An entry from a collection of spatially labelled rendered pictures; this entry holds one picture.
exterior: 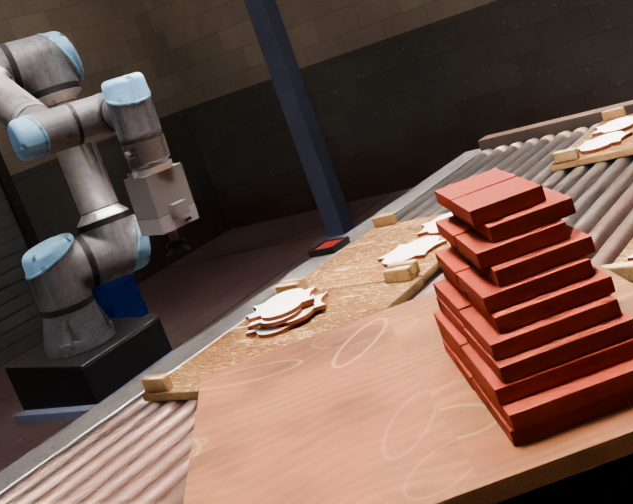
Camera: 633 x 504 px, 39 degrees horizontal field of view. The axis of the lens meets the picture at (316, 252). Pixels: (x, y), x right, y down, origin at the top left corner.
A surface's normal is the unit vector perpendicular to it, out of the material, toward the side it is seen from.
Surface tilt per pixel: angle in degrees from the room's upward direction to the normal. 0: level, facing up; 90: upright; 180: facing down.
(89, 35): 90
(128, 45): 90
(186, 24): 90
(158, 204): 94
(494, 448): 0
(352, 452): 0
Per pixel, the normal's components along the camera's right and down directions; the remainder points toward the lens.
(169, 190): 0.73, -0.03
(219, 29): -0.50, 0.36
